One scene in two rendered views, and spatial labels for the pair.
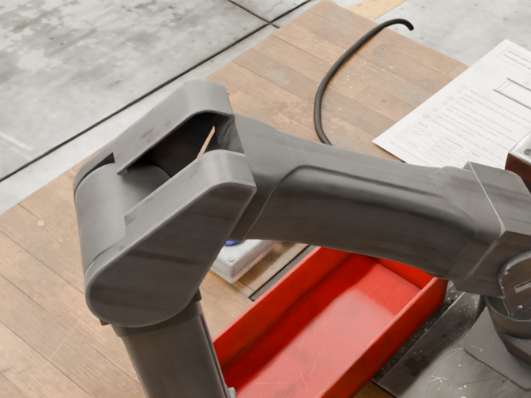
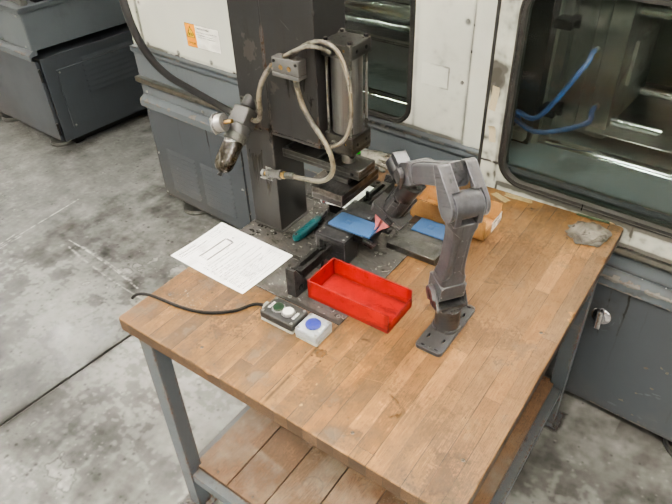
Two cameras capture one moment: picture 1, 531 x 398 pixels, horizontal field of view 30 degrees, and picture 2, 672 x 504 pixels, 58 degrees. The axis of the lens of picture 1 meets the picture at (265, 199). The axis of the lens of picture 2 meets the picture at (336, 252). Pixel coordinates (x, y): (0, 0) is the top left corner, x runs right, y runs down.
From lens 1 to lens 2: 139 cm
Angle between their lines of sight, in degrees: 67
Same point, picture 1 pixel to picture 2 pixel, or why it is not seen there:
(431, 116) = (225, 277)
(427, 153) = (250, 278)
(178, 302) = not seen: hidden behind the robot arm
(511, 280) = not seen: hidden behind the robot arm
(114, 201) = (467, 193)
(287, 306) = (346, 309)
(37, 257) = (324, 400)
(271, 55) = (169, 333)
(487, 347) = (401, 221)
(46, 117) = not seen: outside the picture
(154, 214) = (478, 177)
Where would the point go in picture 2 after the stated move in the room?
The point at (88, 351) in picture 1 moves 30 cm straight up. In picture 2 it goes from (376, 370) to (377, 271)
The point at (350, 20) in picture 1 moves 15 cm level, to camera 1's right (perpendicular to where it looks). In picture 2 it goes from (142, 306) to (150, 271)
